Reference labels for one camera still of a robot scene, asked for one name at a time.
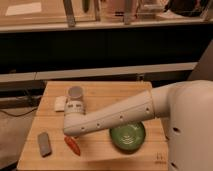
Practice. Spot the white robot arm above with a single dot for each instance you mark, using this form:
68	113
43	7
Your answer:
188	106

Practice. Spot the white sponge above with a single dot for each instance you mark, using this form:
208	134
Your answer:
59	104

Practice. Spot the green bowl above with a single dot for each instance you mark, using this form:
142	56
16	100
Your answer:
128	138

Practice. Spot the grey rectangular block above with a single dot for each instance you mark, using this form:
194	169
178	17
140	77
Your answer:
44	144

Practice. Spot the white paper cup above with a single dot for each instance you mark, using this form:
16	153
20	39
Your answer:
75	93

